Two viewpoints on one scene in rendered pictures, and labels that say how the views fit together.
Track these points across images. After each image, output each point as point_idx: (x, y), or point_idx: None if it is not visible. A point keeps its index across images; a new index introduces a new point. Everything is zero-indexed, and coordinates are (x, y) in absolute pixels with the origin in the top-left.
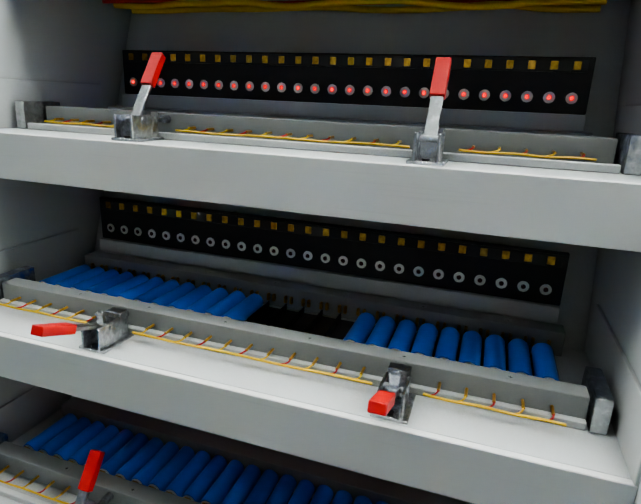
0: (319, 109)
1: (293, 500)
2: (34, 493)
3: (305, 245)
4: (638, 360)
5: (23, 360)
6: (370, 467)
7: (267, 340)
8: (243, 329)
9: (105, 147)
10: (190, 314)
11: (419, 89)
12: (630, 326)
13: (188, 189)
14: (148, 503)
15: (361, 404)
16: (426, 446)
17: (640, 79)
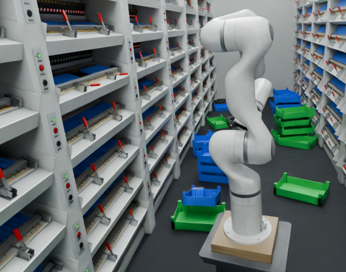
0: (49, 16)
1: (87, 114)
2: (71, 141)
3: (60, 56)
4: (121, 60)
5: (76, 102)
6: (114, 88)
7: (93, 77)
8: (90, 76)
9: (75, 40)
10: (80, 78)
11: (65, 10)
12: (115, 55)
13: (86, 47)
14: (84, 126)
15: (110, 80)
16: (119, 81)
17: (96, 11)
